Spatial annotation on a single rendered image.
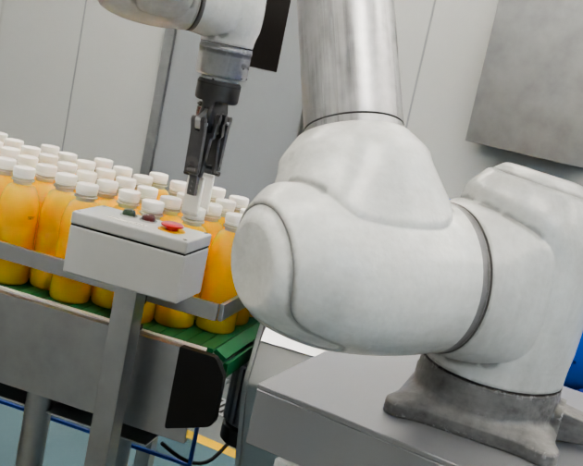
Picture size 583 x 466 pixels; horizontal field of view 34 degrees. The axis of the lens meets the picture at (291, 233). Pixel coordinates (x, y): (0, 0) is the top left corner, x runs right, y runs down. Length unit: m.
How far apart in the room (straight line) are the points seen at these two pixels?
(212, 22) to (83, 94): 4.79
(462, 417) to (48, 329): 0.91
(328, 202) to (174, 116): 5.05
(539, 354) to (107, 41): 5.43
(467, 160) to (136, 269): 3.77
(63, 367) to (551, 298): 0.99
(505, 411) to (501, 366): 0.05
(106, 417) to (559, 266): 0.88
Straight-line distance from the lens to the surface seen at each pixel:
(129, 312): 1.54
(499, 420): 1.01
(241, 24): 1.59
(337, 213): 0.83
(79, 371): 1.70
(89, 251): 1.52
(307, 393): 1.01
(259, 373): 1.67
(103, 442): 1.62
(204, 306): 1.60
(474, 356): 0.97
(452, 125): 5.15
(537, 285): 0.95
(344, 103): 0.91
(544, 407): 1.03
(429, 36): 5.22
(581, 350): 1.56
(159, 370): 1.63
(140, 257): 1.48
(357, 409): 1.00
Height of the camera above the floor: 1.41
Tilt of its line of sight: 11 degrees down
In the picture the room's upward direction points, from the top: 12 degrees clockwise
